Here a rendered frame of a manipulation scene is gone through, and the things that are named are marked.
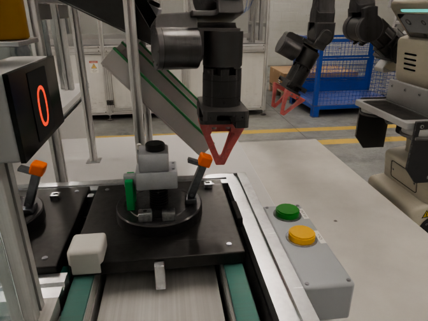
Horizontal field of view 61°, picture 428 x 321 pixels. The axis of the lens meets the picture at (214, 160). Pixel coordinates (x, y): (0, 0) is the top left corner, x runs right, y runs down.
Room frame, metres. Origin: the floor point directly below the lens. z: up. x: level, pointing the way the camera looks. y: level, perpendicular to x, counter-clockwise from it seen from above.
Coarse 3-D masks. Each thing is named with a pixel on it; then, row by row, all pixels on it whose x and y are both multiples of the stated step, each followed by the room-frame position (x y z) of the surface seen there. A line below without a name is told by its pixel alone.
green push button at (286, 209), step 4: (280, 204) 0.55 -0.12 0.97; (284, 204) 0.55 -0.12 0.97; (288, 204) 0.55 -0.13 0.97; (292, 204) 0.55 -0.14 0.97; (276, 208) 0.54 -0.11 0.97; (280, 208) 0.54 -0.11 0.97; (284, 208) 0.54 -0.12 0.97; (288, 208) 0.54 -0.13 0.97; (292, 208) 0.54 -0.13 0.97; (296, 208) 0.54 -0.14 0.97; (276, 212) 0.53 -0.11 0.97; (280, 212) 0.53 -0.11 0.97; (284, 212) 0.53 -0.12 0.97; (288, 212) 0.53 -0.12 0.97; (292, 212) 0.53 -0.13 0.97; (296, 212) 0.53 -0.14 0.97; (280, 216) 0.53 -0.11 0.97; (284, 216) 0.52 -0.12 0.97; (288, 216) 0.52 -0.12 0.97; (292, 216) 0.52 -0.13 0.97; (296, 216) 0.52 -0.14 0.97
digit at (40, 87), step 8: (32, 72) 0.32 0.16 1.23; (40, 72) 0.34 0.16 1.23; (32, 80) 0.31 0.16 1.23; (40, 80) 0.33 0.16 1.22; (32, 88) 0.31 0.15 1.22; (40, 88) 0.33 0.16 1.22; (32, 96) 0.31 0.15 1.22; (40, 96) 0.32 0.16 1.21; (48, 96) 0.35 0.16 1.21; (40, 104) 0.32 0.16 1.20; (48, 104) 0.34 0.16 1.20; (40, 112) 0.32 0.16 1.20; (48, 112) 0.34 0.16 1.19; (40, 120) 0.31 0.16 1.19; (48, 120) 0.34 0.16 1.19; (40, 128) 0.31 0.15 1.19; (48, 128) 0.33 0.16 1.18; (40, 136) 0.31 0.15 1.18
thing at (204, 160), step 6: (204, 156) 0.53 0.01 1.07; (210, 156) 0.54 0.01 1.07; (192, 162) 0.53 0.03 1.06; (198, 162) 0.53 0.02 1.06; (204, 162) 0.53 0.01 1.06; (210, 162) 0.53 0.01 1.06; (198, 168) 0.53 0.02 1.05; (204, 168) 0.53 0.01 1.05; (198, 174) 0.53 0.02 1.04; (192, 180) 0.54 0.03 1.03; (198, 180) 0.53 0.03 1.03; (192, 186) 0.53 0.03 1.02; (198, 186) 0.53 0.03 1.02; (192, 192) 0.53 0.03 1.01
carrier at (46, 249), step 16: (48, 192) 0.60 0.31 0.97; (64, 192) 0.60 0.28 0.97; (80, 192) 0.60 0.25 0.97; (32, 208) 0.49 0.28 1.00; (48, 208) 0.54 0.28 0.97; (64, 208) 0.54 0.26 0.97; (80, 208) 0.54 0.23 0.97; (32, 224) 0.47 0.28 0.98; (48, 224) 0.49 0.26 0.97; (64, 224) 0.49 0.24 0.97; (32, 240) 0.45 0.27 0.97; (48, 240) 0.45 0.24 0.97; (64, 240) 0.45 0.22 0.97; (48, 256) 0.41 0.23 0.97; (64, 256) 0.43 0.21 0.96; (48, 272) 0.39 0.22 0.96
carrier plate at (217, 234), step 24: (96, 192) 0.60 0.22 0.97; (120, 192) 0.60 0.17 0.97; (216, 192) 0.60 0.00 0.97; (96, 216) 0.52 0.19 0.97; (216, 216) 0.52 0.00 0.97; (120, 240) 0.45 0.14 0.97; (144, 240) 0.45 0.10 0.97; (168, 240) 0.45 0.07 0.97; (192, 240) 0.45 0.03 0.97; (216, 240) 0.45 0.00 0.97; (240, 240) 0.45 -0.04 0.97; (120, 264) 0.40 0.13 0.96; (144, 264) 0.41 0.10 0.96; (168, 264) 0.41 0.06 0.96; (192, 264) 0.41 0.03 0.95; (216, 264) 0.42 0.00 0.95
